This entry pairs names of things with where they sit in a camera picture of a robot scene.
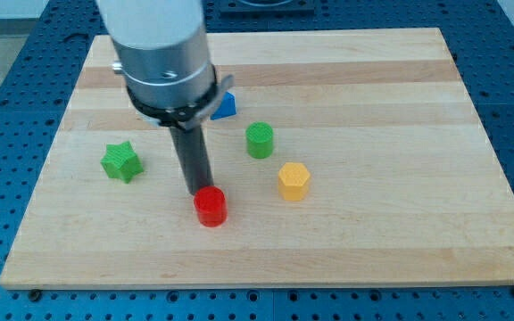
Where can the green cylinder block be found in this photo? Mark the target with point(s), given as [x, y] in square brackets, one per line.
[259, 138]

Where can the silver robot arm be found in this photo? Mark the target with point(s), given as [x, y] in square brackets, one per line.
[164, 58]

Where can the blue triangle block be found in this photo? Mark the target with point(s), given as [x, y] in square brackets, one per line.
[227, 107]

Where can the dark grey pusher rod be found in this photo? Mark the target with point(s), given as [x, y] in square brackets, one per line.
[193, 157]

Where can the black clamp mount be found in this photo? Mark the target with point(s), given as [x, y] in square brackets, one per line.
[176, 97]

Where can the green star block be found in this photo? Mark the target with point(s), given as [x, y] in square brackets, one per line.
[120, 161]

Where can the yellow hexagon block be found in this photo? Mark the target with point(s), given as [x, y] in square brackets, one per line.
[293, 181]

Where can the red cylinder block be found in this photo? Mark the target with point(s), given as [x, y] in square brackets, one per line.
[211, 206]

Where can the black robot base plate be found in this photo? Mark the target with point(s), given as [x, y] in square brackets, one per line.
[265, 6]

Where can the wooden board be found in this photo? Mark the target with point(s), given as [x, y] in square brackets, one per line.
[405, 190]

